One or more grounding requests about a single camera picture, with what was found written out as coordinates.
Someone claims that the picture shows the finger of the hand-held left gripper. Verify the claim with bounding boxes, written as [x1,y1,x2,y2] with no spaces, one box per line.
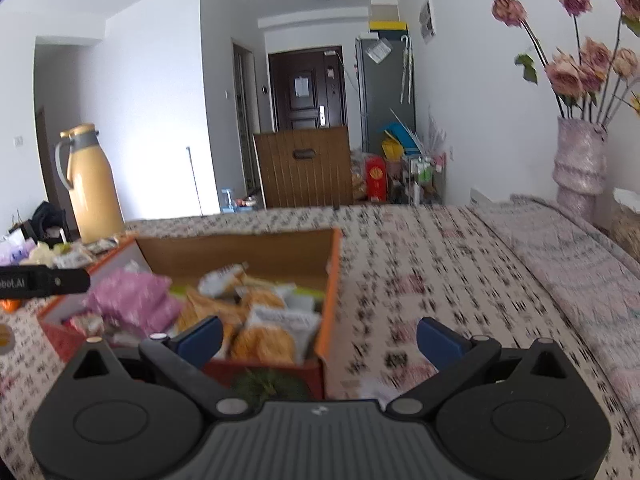
[37,267,92,295]

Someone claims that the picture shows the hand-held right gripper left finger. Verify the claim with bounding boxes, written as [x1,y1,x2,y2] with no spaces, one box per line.
[60,316,253,423]

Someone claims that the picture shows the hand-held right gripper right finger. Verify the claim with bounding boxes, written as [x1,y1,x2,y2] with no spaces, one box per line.
[387,316,591,422]

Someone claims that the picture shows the pink snack packet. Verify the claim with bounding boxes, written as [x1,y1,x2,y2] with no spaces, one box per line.
[85,269,183,336]

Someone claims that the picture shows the short green white packet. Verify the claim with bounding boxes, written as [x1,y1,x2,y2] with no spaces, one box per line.
[287,287,326,311]

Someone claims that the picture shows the red cardboard box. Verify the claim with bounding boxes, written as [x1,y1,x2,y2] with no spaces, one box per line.
[37,227,343,401]

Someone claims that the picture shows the flat white green packet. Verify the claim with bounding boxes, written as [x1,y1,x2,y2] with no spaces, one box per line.
[52,250,96,268]

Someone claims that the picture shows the purple tissue pack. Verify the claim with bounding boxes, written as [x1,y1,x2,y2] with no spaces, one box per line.
[0,240,36,265]

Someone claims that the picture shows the black bag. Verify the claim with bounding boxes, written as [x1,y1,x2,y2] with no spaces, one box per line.
[31,201,68,241]

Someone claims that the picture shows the yellow thermos jug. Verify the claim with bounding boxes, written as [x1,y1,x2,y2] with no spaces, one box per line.
[54,123,127,244]

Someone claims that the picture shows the grey patterned cloth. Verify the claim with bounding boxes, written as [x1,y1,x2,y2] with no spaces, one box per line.
[472,195,640,431]

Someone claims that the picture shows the red gift box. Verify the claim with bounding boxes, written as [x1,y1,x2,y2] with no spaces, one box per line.
[365,155,388,202]

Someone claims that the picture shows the clear bag of food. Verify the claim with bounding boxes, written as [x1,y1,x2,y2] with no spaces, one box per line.
[350,152,368,200]

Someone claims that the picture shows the wooden chair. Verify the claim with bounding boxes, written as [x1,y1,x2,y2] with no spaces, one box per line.
[252,126,355,209]

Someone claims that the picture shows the blue plastic dustpan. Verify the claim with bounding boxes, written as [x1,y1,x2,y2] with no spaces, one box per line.
[382,122,421,153]

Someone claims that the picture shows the bundle of white sticks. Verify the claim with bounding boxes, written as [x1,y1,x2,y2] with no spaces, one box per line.
[420,105,448,153]

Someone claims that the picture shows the pink wrapped vase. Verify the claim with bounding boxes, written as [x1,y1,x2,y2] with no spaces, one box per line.
[552,116,608,221]

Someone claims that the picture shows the grey refrigerator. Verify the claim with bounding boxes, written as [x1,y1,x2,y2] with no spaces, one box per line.
[355,35,417,156]

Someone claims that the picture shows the dark brown door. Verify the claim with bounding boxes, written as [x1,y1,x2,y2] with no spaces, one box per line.
[268,46,348,133]

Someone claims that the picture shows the white folded umbrella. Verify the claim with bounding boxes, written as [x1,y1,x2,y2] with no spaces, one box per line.
[400,35,415,103]

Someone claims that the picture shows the dried pink roses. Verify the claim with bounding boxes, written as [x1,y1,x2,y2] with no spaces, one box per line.
[482,0,640,123]

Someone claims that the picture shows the wire trolley rack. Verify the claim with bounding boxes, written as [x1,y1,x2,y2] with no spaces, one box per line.
[400,155,446,205]

